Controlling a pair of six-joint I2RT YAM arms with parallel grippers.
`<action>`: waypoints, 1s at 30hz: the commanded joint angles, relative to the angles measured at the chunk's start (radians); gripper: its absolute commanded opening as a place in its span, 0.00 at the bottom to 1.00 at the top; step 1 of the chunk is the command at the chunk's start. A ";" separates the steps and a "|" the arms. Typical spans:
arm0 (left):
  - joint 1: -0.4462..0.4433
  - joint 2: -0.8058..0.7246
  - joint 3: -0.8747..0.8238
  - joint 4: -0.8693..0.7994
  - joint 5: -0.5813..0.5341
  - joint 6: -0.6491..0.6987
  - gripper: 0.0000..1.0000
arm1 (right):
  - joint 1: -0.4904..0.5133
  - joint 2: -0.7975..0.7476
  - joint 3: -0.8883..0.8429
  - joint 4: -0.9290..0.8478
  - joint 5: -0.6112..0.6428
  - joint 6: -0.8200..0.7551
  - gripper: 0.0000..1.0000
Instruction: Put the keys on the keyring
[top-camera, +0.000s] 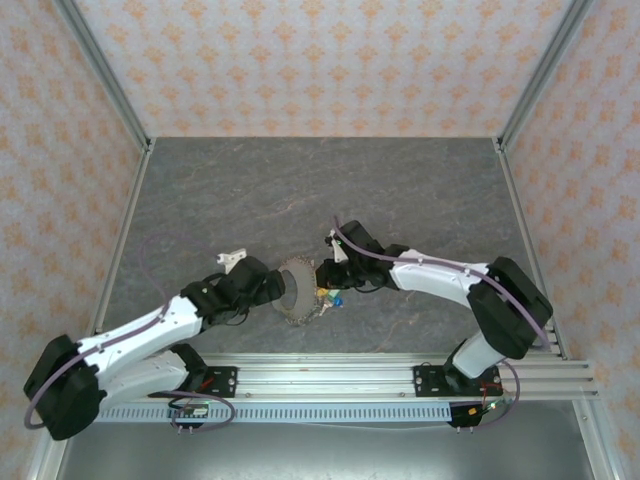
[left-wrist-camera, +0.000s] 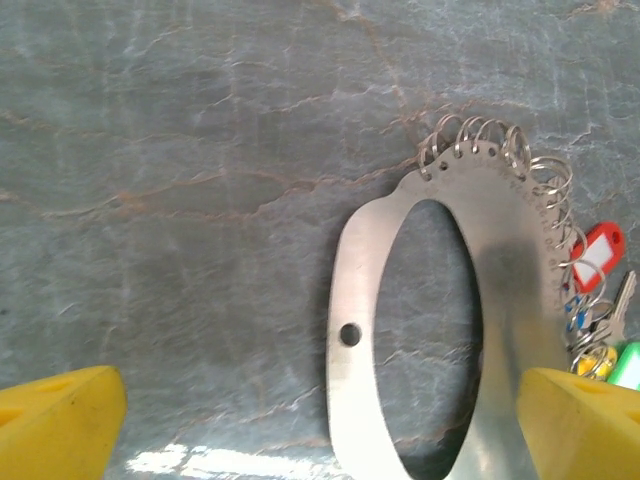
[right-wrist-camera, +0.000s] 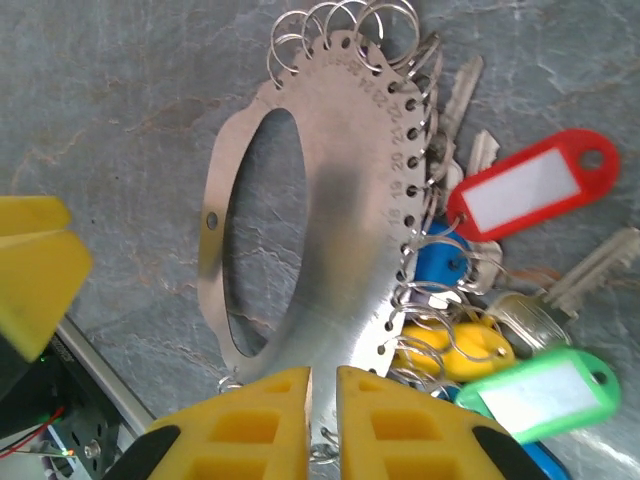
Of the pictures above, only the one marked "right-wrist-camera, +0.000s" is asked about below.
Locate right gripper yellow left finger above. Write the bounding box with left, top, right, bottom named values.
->
left=107, top=366, right=314, bottom=480

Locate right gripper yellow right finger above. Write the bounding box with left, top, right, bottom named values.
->
left=335, top=366, right=551, bottom=480

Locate yellow plastic key tag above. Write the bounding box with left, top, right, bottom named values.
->
left=394, top=322, right=515, bottom=384

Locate blue plastic key tag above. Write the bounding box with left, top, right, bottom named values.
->
left=434, top=384, right=569, bottom=480
left=413, top=222, right=474, bottom=286

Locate green plastic key tag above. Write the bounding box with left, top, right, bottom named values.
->
left=454, top=348, right=622, bottom=446

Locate silver key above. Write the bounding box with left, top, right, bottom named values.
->
left=439, top=54, right=485, bottom=146
left=464, top=129, right=501, bottom=176
left=487, top=227, right=640, bottom=351

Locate red key tag white label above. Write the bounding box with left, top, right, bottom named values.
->
left=445, top=128, right=621, bottom=242

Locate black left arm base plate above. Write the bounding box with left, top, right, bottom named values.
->
left=29, top=344, right=151, bottom=480

